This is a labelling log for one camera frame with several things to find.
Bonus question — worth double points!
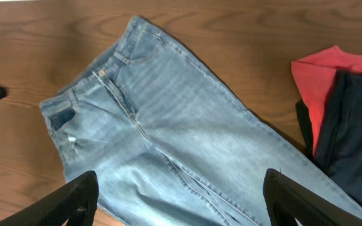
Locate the red t-shirt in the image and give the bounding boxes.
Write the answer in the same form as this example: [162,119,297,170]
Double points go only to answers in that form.
[291,45,362,154]

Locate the dark navy garment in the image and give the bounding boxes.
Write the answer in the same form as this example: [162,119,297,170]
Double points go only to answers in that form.
[314,71,362,205]

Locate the light blue denim jeans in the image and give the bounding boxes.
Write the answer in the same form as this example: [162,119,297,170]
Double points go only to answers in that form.
[40,17,362,225]

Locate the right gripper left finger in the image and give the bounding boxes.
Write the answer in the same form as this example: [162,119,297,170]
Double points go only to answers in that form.
[0,171,99,226]

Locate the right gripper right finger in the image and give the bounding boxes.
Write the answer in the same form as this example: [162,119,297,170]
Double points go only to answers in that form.
[263,169,362,226]

